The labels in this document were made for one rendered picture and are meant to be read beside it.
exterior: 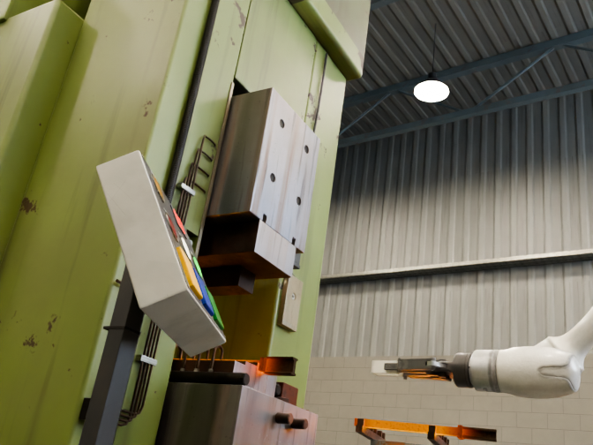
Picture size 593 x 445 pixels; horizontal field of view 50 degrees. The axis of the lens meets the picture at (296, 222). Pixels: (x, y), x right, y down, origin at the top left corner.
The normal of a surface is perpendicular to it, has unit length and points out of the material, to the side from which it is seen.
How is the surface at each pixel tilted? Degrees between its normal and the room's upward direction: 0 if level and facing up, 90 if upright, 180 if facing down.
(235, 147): 90
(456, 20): 180
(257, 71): 90
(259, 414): 90
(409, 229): 90
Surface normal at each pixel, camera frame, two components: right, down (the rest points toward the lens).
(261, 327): -0.49, -0.41
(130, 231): -0.08, -0.41
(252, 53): 0.86, -0.09
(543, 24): -0.14, 0.90
